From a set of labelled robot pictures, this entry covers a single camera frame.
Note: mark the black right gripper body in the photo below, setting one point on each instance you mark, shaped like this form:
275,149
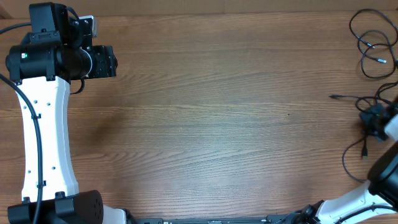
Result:
368,119

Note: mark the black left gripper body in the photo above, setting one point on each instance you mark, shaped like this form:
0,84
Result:
101,62

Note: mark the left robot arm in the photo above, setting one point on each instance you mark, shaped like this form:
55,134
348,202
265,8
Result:
57,51

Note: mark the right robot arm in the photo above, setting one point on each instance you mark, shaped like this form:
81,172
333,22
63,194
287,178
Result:
376,196

